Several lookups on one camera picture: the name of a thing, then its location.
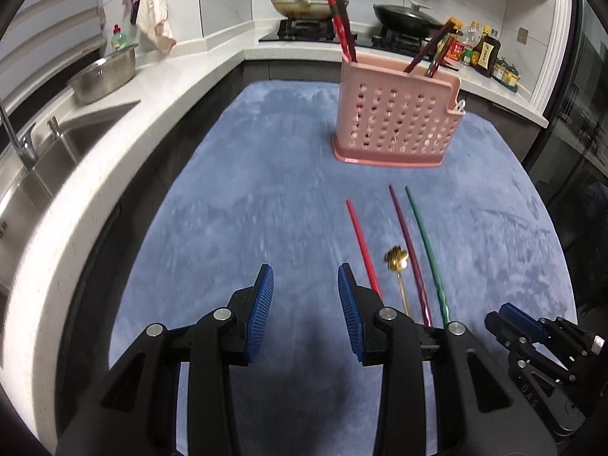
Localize green chopstick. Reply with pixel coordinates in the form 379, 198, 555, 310
427, 33, 458, 78
405, 186, 452, 329

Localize black pan with lid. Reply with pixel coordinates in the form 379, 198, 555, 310
373, 1, 447, 34

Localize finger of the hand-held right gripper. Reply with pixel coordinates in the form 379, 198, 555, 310
499, 303, 605, 358
484, 312, 568, 385

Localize dark glass door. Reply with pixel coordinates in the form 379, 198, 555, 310
527, 0, 608, 295

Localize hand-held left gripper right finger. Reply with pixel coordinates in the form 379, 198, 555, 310
337, 261, 557, 456

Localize set of small condiment jars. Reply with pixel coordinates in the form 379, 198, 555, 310
491, 57, 521, 91

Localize dark soy sauce bottle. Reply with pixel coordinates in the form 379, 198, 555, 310
475, 28, 502, 77

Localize steel colander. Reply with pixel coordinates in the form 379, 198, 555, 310
69, 44, 139, 104

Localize white window blind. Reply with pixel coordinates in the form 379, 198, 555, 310
0, 0, 108, 100

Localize black gas stove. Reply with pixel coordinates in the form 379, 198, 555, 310
259, 18, 428, 53

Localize chrome faucet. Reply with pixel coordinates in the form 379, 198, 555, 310
0, 100, 39, 172

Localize stainless steel sink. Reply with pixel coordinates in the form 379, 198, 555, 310
0, 100, 142, 295

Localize gold flower spoon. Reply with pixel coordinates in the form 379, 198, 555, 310
384, 245, 413, 318

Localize white hanging cloth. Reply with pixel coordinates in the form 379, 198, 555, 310
135, 0, 176, 55

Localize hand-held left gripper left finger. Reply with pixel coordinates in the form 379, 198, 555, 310
56, 264, 275, 456

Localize red chopstick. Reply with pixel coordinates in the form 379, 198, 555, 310
326, 0, 351, 62
345, 199, 385, 302

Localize blue plush table cloth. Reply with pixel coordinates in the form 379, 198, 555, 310
108, 80, 579, 456

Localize beige wok with lid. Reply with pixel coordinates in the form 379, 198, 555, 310
271, 0, 333, 19

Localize pink perforated utensil holder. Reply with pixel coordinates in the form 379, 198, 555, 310
331, 52, 465, 168

